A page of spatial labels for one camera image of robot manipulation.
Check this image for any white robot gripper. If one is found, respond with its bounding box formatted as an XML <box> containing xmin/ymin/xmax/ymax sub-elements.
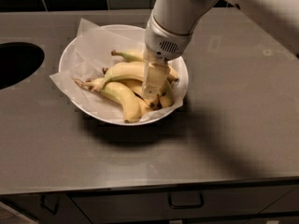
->
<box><xmin>142</xmin><ymin>15</ymin><xmax>192</xmax><ymax>99</ymax></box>

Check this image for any curved yellow banana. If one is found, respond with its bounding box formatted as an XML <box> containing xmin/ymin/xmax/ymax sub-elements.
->
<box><xmin>100</xmin><ymin>62</ymin><xmax>174</xmax><ymax>108</ymax></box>

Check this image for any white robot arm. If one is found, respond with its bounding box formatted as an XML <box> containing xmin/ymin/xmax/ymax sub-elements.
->
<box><xmin>142</xmin><ymin>0</ymin><xmax>299</xmax><ymax>98</ymax></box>

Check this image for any back yellow banana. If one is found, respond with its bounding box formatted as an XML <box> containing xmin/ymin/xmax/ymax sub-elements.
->
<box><xmin>111</xmin><ymin>49</ymin><xmax>179</xmax><ymax>82</ymax></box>

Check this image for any middle yellow banana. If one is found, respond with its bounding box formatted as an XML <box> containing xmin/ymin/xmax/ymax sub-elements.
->
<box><xmin>125</xmin><ymin>79</ymin><xmax>159</xmax><ymax>109</ymax></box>

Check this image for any small bottom yellow banana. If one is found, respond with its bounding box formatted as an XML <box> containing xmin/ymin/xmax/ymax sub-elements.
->
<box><xmin>137</xmin><ymin>97</ymin><xmax>152</xmax><ymax>116</ymax></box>

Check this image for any front left yellow banana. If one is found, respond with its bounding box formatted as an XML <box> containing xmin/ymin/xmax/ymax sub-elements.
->
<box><xmin>74</xmin><ymin>78</ymin><xmax>141</xmax><ymax>123</ymax></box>

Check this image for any white ceramic bowl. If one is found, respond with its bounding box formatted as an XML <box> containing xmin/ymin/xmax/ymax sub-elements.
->
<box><xmin>57</xmin><ymin>23</ymin><xmax>190</xmax><ymax>127</ymax></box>

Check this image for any white paper liner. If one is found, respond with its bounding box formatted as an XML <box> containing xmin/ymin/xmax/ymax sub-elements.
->
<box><xmin>49</xmin><ymin>18</ymin><xmax>184</xmax><ymax>124</ymax></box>

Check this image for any grey drawer front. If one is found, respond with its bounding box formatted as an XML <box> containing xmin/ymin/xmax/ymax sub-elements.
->
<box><xmin>71</xmin><ymin>186</ymin><xmax>294</xmax><ymax>224</ymax></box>

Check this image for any grey left cabinet door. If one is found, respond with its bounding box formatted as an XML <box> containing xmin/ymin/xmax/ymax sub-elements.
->
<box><xmin>1</xmin><ymin>194</ymin><xmax>92</xmax><ymax>224</ymax></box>

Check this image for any black drawer handle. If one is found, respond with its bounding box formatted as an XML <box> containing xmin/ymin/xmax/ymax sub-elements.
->
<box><xmin>167</xmin><ymin>191</ymin><xmax>205</xmax><ymax>209</ymax></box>

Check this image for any black left cabinet handle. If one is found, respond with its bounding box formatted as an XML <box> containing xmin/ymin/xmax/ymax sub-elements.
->
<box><xmin>39</xmin><ymin>194</ymin><xmax>60</xmax><ymax>216</ymax></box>

